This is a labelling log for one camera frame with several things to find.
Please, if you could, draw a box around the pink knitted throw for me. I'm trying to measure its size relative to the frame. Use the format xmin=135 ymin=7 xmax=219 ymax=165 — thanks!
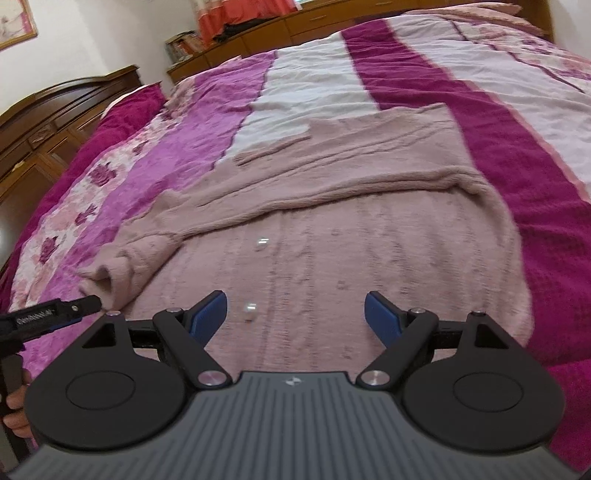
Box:
xmin=402 ymin=4 xmax=546 ymax=36

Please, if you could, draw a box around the floral curtain with orange hem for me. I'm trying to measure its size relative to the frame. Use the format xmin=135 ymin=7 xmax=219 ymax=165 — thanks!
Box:
xmin=196 ymin=0 xmax=300 ymax=45

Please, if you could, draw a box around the framed wall picture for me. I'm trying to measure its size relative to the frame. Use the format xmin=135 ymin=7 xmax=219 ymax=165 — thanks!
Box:
xmin=0 ymin=0 xmax=39 ymax=52

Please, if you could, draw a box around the purple striped floral blanket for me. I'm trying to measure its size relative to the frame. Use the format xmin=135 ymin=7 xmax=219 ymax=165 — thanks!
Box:
xmin=0 ymin=4 xmax=591 ymax=480

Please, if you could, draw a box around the stack of books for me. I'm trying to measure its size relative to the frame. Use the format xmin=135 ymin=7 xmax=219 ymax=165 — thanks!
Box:
xmin=165 ymin=31 xmax=205 ymax=64

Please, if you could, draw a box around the pink cable-knit sweater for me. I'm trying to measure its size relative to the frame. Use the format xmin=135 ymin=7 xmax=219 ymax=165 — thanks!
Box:
xmin=76 ymin=104 xmax=533 ymax=374

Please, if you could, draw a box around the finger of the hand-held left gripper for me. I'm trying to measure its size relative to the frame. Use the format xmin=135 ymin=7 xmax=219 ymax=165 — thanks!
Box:
xmin=54 ymin=297 xmax=103 ymax=320

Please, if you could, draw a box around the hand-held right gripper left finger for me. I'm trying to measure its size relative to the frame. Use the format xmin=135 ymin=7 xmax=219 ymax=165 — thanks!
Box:
xmin=82 ymin=290 xmax=232 ymax=388

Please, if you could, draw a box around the person's left hand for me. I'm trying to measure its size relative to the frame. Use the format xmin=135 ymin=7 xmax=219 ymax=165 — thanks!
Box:
xmin=2 ymin=369 xmax=34 ymax=440

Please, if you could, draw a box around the magenta plush pillow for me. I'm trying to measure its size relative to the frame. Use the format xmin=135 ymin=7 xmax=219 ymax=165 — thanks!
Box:
xmin=98 ymin=83 xmax=168 ymax=155

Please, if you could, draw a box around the dark wooden headboard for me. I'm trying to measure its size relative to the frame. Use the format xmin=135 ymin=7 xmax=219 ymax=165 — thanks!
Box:
xmin=0 ymin=65 xmax=143 ymax=278

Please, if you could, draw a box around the long wooden cabinet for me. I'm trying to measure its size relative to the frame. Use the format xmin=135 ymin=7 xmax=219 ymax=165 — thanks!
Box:
xmin=165 ymin=0 xmax=555 ymax=85

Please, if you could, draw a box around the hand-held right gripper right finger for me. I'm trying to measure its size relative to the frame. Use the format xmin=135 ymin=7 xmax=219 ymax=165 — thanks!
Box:
xmin=358 ymin=290 xmax=508 ymax=388

